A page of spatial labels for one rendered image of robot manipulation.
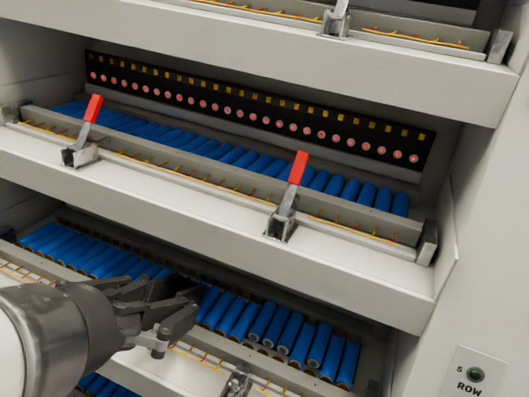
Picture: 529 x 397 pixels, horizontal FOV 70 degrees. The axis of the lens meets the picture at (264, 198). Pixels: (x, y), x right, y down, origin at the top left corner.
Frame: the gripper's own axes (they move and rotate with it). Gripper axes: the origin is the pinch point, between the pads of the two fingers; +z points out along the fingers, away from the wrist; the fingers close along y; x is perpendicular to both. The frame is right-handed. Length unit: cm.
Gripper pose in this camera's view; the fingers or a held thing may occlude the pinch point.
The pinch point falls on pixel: (176, 294)
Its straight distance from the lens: 50.8
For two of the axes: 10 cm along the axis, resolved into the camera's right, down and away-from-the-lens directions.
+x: -3.0, 9.5, 0.1
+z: 2.6, 0.7, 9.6
